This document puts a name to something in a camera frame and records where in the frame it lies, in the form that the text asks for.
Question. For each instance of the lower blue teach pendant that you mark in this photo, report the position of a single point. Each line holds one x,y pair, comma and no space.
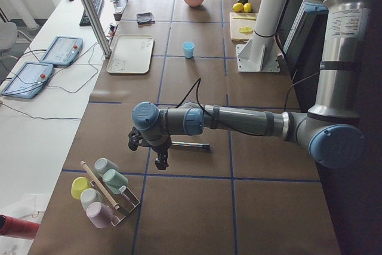
29,81

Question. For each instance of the steel muddler black tip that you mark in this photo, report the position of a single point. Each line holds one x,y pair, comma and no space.
188,145

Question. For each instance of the yellow cup on rack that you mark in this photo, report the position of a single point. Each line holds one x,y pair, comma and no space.
79,185

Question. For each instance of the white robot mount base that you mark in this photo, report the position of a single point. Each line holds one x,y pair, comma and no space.
259,54

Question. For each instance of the wooden rolling stick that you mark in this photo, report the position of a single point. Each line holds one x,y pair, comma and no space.
100,186

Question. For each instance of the metal wire cup rack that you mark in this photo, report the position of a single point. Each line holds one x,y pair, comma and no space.
127,200

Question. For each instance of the blue teach pendant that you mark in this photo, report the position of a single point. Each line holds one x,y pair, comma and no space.
63,51
29,81

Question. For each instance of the aluminium frame post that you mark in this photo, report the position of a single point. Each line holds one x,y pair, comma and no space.
96,27

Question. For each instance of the white cup on rack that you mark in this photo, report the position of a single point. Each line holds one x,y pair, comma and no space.
90,196

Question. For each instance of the wooden cutting board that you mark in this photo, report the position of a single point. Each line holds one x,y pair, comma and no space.
242,25

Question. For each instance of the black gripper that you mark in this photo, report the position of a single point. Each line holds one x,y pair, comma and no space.
159,148

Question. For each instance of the red cylinder object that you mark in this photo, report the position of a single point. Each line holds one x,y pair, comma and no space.
18,228

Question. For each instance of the yellow lemon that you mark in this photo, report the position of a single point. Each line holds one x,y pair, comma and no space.
238,7
247,7

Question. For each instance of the lemon slices stack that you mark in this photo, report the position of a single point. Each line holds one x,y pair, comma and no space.
245,30

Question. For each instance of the upper blue teach pendant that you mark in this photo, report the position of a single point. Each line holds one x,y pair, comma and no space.
63,51

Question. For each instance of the folded grey purple cloth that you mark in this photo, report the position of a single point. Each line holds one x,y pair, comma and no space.
145,18

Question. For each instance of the cream bear serving tray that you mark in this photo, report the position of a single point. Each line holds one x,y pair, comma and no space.
131,54

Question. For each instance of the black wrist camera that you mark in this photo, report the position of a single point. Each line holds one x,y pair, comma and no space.
135,139

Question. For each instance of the green cup on rack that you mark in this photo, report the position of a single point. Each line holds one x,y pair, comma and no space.
114,180

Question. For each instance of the light blue plastic cup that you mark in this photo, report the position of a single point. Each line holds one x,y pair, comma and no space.
188,49

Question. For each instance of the yellow plastic knife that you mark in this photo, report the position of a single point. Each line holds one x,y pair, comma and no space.
244,18

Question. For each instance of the pink cup on rack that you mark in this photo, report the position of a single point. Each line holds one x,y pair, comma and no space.
99,214

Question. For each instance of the grey cup on rack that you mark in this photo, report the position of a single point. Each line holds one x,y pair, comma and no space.
102,165

